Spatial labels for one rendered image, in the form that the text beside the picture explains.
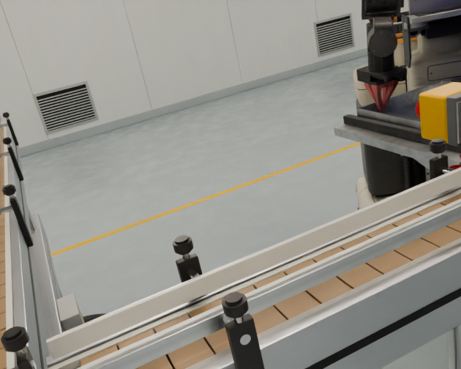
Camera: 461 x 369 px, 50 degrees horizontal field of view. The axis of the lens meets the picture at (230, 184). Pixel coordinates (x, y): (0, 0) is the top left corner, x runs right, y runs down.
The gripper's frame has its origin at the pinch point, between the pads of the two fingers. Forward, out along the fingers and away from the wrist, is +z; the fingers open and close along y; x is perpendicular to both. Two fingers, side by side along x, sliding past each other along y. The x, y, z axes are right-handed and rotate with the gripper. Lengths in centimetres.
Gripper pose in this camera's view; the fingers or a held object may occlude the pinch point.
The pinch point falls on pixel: (382, 107)
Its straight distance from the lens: 124.0
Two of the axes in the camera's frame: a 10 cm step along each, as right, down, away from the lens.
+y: 4.3, 3.4, -8.3
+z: 1.7, 8.8, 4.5
